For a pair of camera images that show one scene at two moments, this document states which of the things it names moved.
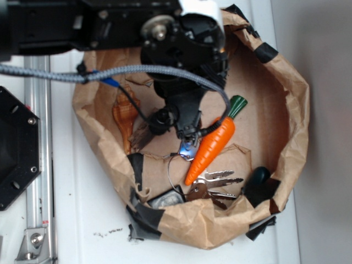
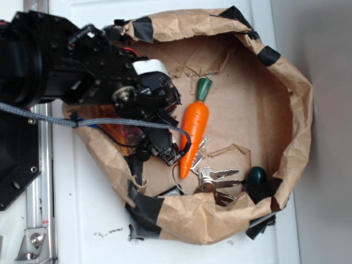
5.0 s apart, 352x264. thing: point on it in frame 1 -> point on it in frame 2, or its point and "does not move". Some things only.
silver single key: (187, 150) -> (203, 144)
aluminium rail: (39, 196) does not move
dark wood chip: (141, 136) does not move
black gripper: (188, 41) -> (153, 95)
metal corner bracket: (34, 248) does not move
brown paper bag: (220, 186) does not move
